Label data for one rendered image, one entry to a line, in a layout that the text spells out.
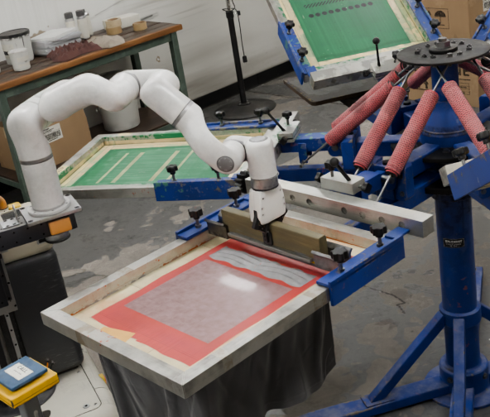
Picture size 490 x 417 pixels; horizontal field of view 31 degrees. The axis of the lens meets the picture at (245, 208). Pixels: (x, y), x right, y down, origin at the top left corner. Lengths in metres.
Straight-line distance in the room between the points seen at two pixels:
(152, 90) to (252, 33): 5.29
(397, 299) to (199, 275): 1.79
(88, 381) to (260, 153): 1.39
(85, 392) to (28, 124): 1.20
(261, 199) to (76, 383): 1.32
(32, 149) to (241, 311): 0.76
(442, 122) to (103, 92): 1.16
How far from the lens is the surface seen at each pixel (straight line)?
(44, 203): 2.59
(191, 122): 2.33
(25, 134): 2.52
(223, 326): 2.19
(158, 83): 2.35
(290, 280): 2.34
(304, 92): 3.95
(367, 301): 4.10
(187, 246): 2.59
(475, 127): 2.69
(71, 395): 3.34
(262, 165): 2.33
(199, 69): 7.22
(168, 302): 2.35
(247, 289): 2.33
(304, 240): 2.35
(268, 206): 2.38
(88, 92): 2.38
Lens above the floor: 2.07
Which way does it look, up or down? 23 degrees down
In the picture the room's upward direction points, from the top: 10 degrees counter-clockwise
